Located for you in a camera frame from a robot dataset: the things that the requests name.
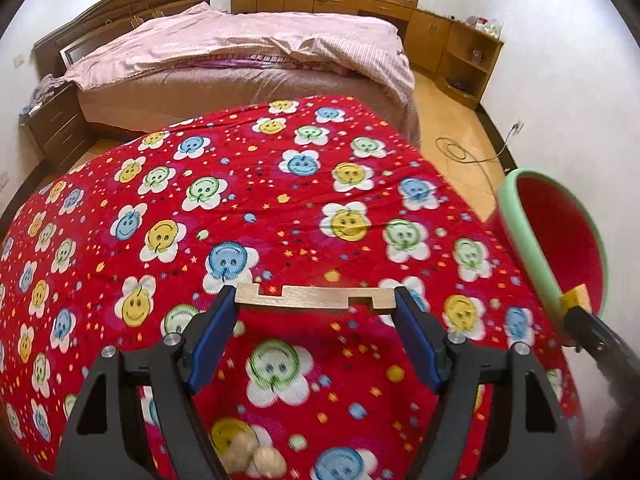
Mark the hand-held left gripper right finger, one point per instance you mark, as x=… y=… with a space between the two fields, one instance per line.
x=420 y=345

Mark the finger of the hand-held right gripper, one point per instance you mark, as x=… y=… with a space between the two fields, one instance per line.
x=597 y=340

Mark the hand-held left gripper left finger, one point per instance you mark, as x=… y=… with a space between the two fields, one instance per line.
x=215 y=340

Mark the yellow block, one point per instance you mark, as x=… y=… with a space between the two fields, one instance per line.
x=574 y=301

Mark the notched wooden strip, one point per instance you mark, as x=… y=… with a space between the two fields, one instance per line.
x=310 y=296

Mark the red bin with green rim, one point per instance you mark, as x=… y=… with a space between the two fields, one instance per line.
x=560 y=230

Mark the white plush toy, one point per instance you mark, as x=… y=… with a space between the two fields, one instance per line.
x=240 y=452

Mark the red printed blanket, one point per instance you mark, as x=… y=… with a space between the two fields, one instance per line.
x=300 y=200

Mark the dark wooden nightstand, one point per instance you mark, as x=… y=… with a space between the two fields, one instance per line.
x=55 y=125

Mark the wooden corner shelf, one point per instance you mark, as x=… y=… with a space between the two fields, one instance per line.
x=465 y=65

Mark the lilac crumpled cloth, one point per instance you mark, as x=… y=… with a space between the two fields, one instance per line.
x=47 y=89

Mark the white bottles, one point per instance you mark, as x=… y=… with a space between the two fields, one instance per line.
x=482 y=26

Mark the dark wooden bed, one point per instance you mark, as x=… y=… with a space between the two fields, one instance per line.
x=125 y=7

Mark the low wooden cabinet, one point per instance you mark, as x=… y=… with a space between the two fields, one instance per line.
x=350 y=7

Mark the white wall socket with plug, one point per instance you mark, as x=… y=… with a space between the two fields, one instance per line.
x=519 y=126

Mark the white wall switch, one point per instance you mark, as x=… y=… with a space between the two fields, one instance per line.
x=18 y=60

